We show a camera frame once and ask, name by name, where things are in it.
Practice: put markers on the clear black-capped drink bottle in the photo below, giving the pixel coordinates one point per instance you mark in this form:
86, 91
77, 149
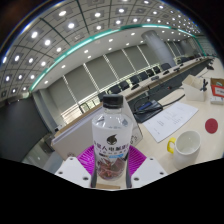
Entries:
112, 141

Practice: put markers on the small white remote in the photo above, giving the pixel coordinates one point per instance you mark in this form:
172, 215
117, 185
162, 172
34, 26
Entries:
217, 100

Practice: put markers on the long conference desk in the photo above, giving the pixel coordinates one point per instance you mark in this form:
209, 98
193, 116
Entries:
156, 85

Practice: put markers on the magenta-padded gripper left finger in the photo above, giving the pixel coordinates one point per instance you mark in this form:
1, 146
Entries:
71, 171

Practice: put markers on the round ceiling lights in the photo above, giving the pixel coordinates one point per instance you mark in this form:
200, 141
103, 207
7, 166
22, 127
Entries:
71, 25

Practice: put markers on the black clip tool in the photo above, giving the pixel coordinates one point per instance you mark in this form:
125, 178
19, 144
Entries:
204, 86

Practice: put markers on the flat round red coaster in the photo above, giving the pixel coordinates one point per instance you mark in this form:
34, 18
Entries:
211, 126

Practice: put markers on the open red-sided cardboard box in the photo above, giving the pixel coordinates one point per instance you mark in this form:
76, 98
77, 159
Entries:
218, 87

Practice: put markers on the row of black office chairs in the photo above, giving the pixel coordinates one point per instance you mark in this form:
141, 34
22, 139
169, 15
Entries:
140, 78

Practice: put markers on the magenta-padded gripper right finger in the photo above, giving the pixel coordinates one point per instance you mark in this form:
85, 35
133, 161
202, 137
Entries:
148, 171

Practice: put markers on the white printed paper sheet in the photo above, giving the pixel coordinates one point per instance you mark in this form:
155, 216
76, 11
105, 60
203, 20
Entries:
170, 121

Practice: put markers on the black flat device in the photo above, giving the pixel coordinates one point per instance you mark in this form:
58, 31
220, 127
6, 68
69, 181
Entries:
148, 110

